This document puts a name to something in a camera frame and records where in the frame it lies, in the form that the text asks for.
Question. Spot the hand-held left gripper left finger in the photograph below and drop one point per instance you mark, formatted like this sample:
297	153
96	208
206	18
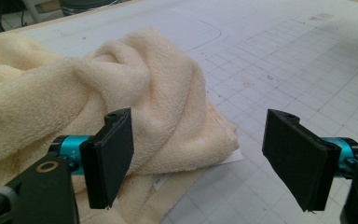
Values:
108	161

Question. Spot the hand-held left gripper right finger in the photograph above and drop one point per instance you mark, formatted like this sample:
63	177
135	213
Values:
295	158

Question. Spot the cream terry towel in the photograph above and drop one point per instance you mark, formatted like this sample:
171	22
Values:
43	102

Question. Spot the grey round bin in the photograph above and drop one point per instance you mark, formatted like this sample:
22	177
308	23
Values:
87	5

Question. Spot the white stand leg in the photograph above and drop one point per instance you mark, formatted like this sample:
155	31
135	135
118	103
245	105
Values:
32	11

